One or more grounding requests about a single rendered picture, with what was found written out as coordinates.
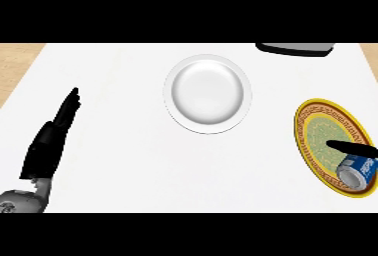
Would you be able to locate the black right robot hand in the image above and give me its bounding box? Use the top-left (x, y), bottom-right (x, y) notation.
top-left (325, 139), bottom-right (378, 159)

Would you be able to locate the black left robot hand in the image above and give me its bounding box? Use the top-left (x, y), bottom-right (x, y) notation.
top-left (18, 87), bottom-right (83, 181)

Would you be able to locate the blue and silver can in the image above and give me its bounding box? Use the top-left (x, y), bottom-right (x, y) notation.
top-left (335, 153), bottom-right (378, 192)

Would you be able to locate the yellow patterned plate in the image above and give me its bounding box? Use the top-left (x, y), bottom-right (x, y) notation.
top-left (293, 98), bottom-right (378, 199)

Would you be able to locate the white plate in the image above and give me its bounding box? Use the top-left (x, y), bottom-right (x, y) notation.
top-left (163, 54), bottom-right (254, 135)

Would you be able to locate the grey and black appliance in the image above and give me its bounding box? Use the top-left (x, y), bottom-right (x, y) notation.
top-left (254, 42), bottom-right (335, 58)

